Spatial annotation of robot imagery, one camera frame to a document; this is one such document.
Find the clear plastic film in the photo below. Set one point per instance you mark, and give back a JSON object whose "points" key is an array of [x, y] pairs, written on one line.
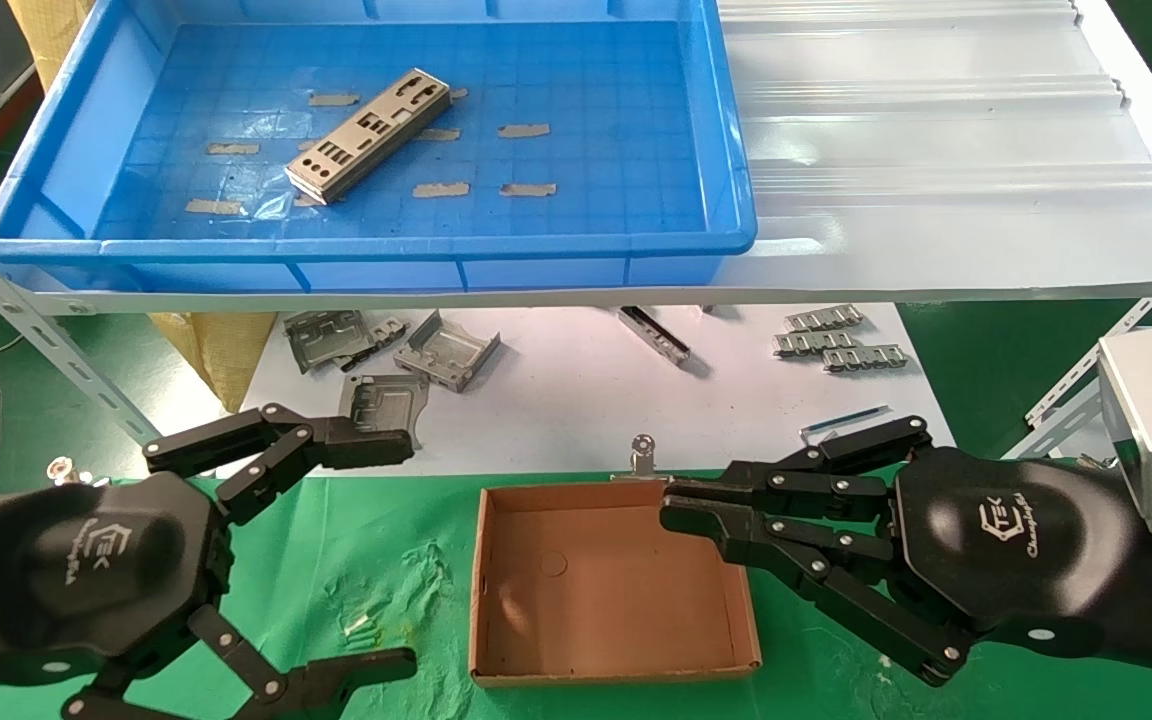
{"points": [[271, 202]]}

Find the narrow dark metal bar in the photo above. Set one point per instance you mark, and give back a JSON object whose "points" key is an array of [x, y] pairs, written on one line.
{"points": [[656, 337]]}

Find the grey tape strip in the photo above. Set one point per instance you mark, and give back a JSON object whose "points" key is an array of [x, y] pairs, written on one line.
{"points": [[527, 189], [334, 99], [440, 134], [523, 130], [233, 148], [440, 189], [213, 206]]}

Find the perforated steel shelf upright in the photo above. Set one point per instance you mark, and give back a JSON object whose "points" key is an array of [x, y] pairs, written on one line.
{"points": [[76, 370]]}

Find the small slotted metal shield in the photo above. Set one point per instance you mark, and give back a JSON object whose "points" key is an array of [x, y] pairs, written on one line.
{"points": [[866, 358], [824, 320], [816, 344]]}

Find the silver binder clip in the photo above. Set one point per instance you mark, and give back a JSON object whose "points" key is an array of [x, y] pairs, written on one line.
{"points": [[643, 462], [61, 468]]}

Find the perforated steel shelf brace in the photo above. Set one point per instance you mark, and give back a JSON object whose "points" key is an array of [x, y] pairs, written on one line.
{"points": [[1066, 395]]}

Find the grey box-shaped metal bracket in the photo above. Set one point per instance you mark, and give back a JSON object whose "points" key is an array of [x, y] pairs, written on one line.
{"points": [[446, 355]]}

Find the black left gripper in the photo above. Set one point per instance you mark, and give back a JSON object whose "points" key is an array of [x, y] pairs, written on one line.
{"points": [[66, 570]]}

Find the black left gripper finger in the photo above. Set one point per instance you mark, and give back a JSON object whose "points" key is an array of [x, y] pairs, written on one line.
{"points": [[356, 447]]}

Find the shallow cardboard box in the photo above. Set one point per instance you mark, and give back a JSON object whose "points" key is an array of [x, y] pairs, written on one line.
{"points": [[596, 590]]}

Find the small grey comb metal piece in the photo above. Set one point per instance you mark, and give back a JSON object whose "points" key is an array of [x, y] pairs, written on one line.
{"points": [[388, 330]]}

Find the flat grey stamped metal bracket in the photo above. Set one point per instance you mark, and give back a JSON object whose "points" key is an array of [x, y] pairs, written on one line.
{"points": [[381, 395]]}

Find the blue plastic tray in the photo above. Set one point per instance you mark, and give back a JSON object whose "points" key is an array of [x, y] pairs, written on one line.
{"points": [[586, 100]]}

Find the large grey folded metal bracket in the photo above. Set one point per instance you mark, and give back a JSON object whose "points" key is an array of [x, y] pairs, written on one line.
{"points": [[326, 340]]}

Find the thin blue rod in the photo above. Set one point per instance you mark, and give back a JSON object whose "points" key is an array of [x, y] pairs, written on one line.
{"points": [[846, 420]]}

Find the green cloth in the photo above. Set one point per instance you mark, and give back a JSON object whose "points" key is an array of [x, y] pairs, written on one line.
{"points": [[336, 560]]}

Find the white corrugated shelf board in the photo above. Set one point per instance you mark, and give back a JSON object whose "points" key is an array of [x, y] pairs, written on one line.
{"points": [[936, 150]]}

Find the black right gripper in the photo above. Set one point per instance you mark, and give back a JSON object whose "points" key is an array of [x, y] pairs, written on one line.
{"points": [[1016, 550]]}

